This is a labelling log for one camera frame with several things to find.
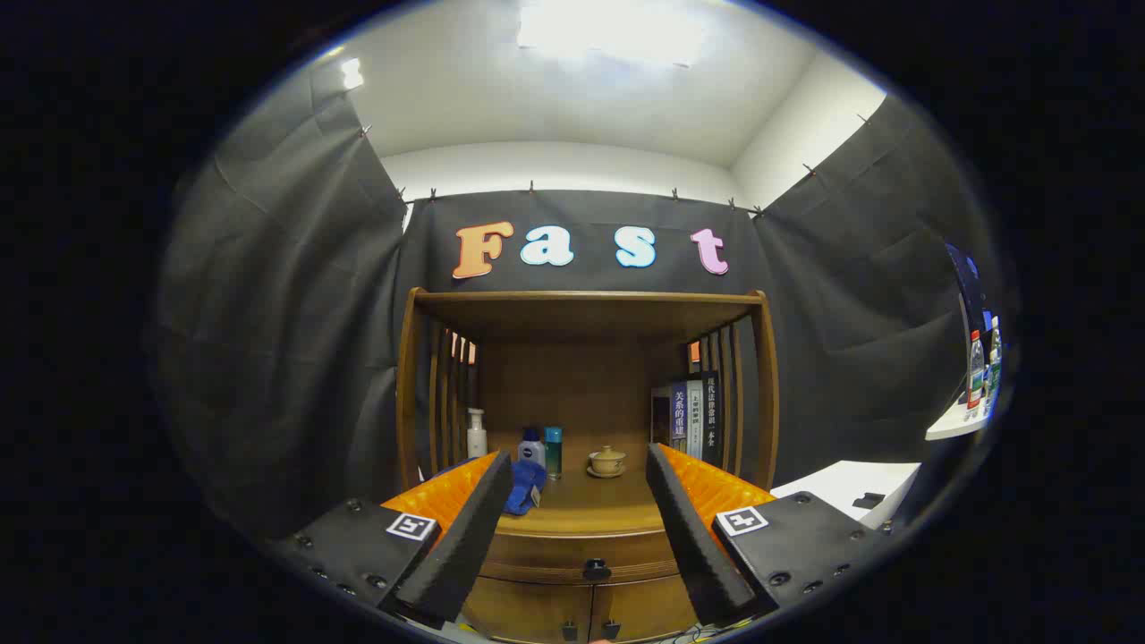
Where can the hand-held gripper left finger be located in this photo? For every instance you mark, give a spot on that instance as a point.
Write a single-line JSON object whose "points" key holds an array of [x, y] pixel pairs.
{"points": [[465, 537]]}

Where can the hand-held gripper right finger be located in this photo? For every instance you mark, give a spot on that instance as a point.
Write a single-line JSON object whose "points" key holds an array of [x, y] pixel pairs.
{"points": [[693, 546]]}

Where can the wooden drawer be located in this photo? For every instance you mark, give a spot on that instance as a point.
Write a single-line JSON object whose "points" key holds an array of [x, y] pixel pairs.
{"points": [[537, 555]]}

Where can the black drawer knob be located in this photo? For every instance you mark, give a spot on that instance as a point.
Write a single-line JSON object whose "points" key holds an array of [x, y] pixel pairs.
{"points": [[597, 569]]}

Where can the wooden cabinet door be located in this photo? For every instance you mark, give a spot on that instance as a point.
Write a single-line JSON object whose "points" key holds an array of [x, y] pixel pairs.
{"points": [[644, 608], [528, 613]]}

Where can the wooden countertop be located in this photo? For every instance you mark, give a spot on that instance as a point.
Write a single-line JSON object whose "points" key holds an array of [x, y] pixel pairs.
{"points": [[590, 505]]}

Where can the wooden cabinet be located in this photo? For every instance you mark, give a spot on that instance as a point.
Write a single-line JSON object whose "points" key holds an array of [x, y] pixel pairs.
{"points": [[581, 313]]}

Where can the blue towel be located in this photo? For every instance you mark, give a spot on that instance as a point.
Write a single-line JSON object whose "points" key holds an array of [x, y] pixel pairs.
{"points": [[523, 487]]}

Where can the white pump bottle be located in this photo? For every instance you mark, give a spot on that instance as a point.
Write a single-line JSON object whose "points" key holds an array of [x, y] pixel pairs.
{"points": [[477, 438]]}

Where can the white bottle with blue cap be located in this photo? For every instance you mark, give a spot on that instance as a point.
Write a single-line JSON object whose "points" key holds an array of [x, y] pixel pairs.
{"points": [[531, 447]]}

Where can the beige lidded teacup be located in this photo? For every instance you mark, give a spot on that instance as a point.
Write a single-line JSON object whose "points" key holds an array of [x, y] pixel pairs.
{"points": [[606, 461]]}

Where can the teal bottle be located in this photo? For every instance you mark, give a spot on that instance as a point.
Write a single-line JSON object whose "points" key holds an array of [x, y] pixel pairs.
{"points": [[554, 452]]}

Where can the book with blue spine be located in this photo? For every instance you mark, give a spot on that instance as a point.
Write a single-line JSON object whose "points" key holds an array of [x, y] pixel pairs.
{"points": [[678, 420]]}

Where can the book with pale spine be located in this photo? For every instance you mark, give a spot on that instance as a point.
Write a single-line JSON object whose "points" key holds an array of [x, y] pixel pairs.
{"points": [[694, 416]]}

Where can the book with black spine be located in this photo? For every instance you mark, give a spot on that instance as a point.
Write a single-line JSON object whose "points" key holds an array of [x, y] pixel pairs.
{"points": [[710, 416]]}

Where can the white printer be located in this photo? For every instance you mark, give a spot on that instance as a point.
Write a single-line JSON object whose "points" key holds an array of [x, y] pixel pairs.
{"points": [[850, 487]]}

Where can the white shelf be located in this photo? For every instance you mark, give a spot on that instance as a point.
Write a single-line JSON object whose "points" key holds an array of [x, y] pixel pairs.
{"points": [[957, 425]]}

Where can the bottle with red label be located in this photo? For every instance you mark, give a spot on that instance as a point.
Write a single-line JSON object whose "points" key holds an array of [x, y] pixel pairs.
{"points": [[975, 376]]}

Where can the dark blue board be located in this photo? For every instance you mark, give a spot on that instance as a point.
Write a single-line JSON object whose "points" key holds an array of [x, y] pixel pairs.
{"points": [[966, 277]]}

